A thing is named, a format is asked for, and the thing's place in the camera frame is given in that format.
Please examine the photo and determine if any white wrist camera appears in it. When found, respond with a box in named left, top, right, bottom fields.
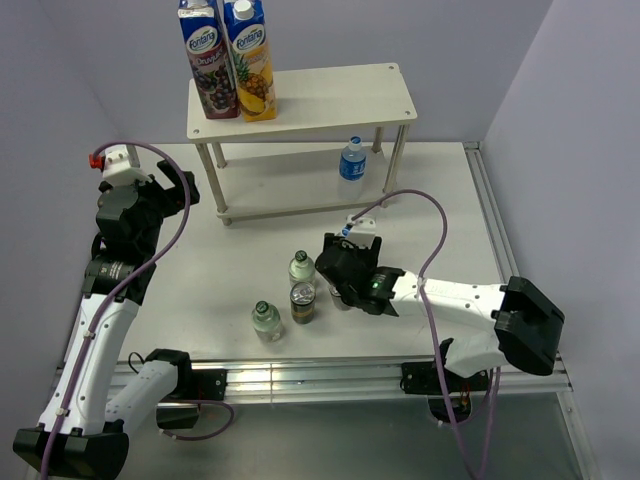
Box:
left=344, top=214, right=376, bottom=249
left=89, top=144, right=152, bottom=187

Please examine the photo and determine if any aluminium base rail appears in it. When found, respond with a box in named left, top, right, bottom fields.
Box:
left=54, top=352, right=574, bottom=406

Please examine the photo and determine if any pineapple juice carton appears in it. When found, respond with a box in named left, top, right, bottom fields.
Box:
left=224, top=0, right=277, bottom=122

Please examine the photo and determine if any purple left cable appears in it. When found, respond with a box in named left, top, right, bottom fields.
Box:
left=38, top=141, right=236, bottom=474

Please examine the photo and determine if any grape juice carton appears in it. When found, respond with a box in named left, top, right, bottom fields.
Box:
left=177, top=0, right=239, bottom=119

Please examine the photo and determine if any Chang soda bottle rear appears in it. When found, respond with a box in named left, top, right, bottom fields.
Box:
left=288, top=250, right=316, bottom=286

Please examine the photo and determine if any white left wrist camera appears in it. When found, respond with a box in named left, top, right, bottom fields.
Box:
left=89, top=144, right=152, bottom=187

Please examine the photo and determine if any chang soda bottle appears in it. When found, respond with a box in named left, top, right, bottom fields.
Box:
left=288, top=250, right=316, bottom=286
left=252, top=300, right=284, bottom=343

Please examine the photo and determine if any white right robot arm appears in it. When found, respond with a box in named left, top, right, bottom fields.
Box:
left=315, top=233, right=565, bottom=390

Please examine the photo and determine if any dark can right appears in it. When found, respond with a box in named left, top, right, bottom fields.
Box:
left=328, top=285, right=350, bottom=311

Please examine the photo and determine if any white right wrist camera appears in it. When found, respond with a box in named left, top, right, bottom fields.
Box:
left=344, top=214, right=376, bottom=249

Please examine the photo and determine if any dark can left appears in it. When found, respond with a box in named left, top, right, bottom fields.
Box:
left=289, top=282, right=316, bottom=324

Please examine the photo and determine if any Chang soda bottle front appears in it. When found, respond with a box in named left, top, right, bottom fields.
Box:
left=252, top=300, right=284, bottom=343

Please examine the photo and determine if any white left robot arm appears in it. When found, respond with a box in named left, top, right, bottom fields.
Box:
left=13, top=160, right=200, bottom=479

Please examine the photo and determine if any beige two-tier shelf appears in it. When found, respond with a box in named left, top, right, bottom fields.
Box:
left=187, top=63, right=417, bottom=225

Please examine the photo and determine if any dark can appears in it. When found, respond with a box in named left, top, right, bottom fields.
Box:
left=289, top=282, right=316, bottom=324
left=328, top=285, right=350, bottom=311

